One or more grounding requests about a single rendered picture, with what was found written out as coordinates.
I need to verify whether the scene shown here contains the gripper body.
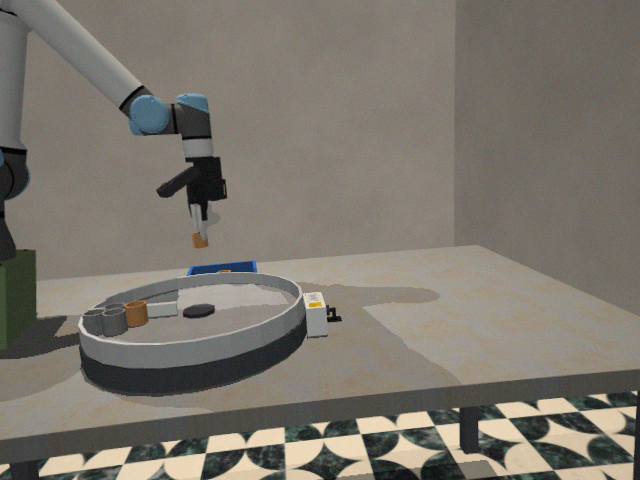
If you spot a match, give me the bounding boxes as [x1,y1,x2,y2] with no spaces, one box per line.
[185,156,227,204]

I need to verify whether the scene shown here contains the blue plastic crate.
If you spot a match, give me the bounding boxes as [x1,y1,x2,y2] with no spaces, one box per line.
[187,260,257,276]

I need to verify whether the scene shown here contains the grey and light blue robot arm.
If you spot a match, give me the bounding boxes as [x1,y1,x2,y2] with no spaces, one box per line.
[0,0,214,262]

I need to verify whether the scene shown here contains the grey metal sleeve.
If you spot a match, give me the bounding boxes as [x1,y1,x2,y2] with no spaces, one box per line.
[102,308,128,336]
[82,309,106,336]
[103,303,125,311]

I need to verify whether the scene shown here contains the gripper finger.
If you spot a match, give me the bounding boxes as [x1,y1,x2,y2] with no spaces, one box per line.
[197,189,220,241]
[188,199,199,234]

